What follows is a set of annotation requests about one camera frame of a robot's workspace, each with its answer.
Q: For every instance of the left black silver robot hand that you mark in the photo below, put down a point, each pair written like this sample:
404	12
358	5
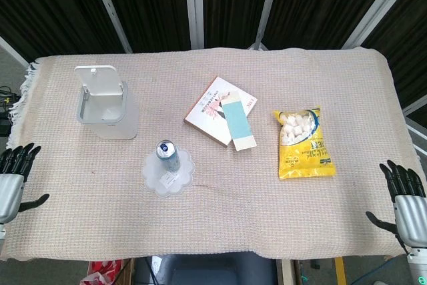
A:
11	191

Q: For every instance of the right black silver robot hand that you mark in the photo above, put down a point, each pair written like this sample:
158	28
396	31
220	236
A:
412	218

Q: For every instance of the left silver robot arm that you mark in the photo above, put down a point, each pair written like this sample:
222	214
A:
2	231

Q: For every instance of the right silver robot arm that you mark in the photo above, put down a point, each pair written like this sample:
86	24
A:
418	265

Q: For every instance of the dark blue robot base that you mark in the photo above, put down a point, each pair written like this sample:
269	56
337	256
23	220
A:
213	270

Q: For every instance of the white plastic trash bin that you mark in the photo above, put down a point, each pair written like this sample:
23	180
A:
123	121

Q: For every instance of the red plastic bag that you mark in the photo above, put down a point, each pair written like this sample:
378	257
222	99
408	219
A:
103	270

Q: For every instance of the yellow marshmallow bag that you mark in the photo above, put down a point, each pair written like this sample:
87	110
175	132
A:
307	151

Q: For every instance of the translucent flower-shaped plastic plate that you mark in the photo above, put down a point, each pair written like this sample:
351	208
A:
156	181

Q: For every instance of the blue drink can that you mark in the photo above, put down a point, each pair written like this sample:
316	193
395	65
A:
168	156

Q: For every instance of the beige woven tablecloth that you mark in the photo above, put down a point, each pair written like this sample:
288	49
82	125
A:
233	211

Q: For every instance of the blue and white card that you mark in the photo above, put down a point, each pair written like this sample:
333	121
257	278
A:
238	121

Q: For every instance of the white paperback book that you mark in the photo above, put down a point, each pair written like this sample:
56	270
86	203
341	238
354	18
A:
207	111

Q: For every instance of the white metal frame beam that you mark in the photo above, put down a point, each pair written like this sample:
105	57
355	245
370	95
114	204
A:
194	4
108	4
415	106
13	52
267	4
380	4

